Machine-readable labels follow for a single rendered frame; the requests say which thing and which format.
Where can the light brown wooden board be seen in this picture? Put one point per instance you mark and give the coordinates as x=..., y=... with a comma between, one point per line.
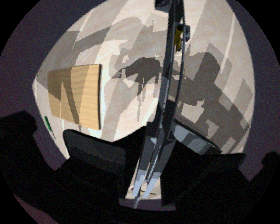
x=74, y=94

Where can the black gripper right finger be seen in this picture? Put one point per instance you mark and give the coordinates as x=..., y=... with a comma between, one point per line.
x=185, y=169

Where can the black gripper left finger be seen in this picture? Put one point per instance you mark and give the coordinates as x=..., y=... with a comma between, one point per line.
x=120, y=157

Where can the dark grey rectangular tray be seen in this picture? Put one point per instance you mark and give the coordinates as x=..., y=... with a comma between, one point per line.
x=194, y=140

